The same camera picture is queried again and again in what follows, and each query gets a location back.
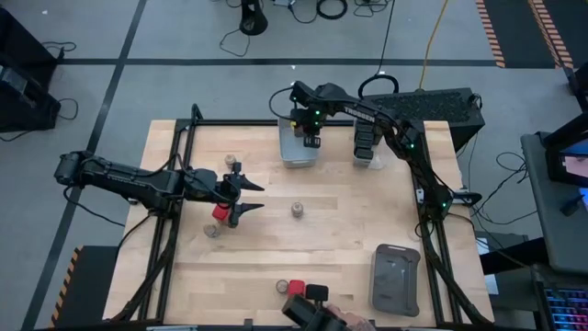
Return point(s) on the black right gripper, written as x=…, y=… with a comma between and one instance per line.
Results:
x=305, y=118

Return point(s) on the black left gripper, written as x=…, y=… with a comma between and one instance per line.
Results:
x=202, y=184

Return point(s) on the red-lidded smoked paprika tin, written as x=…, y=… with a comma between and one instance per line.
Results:
x=297, y=287
x=219, y=213

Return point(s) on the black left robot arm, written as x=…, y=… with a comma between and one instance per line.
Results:
x=124, y=177

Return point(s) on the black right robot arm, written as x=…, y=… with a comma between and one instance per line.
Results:
x=363, y=115

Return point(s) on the light grey plastic bin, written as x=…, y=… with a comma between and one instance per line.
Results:
x=298, y=154

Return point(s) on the clear plastic bin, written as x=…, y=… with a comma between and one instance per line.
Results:
x=377, y=162

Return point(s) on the black rectangular handheld object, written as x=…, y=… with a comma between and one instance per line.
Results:
x=301, y=312

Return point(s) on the black perforated box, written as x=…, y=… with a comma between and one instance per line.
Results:
x=436, y=108

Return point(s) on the black stand base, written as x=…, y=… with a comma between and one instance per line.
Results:
x=252, y=20

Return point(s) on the silver aluminium extrusion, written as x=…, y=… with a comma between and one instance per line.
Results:
x=172, y=328
x=418, y=328

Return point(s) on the person's hand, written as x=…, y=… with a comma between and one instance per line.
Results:
x=349, y=321

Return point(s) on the dark grey plastic bin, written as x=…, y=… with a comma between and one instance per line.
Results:
x=395, y=280

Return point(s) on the black mat orange striped edge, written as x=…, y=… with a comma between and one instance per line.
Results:
x=87, y=289
x=519, y=32

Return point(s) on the black equipment case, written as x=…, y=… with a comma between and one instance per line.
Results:
x=27, y=106
x=23, y=41

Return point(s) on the grey desk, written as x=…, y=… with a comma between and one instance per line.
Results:
x=556, y=220

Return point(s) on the black monitor lit screen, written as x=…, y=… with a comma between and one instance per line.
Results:
x=574, y=161

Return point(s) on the RGB backlit keyboard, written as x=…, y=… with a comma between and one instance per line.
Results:
x=567, y=312

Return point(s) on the black metal table frame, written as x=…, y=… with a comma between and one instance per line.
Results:
x=239, y=122

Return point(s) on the silver frame bracket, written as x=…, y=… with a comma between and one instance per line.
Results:
x=420, y=197

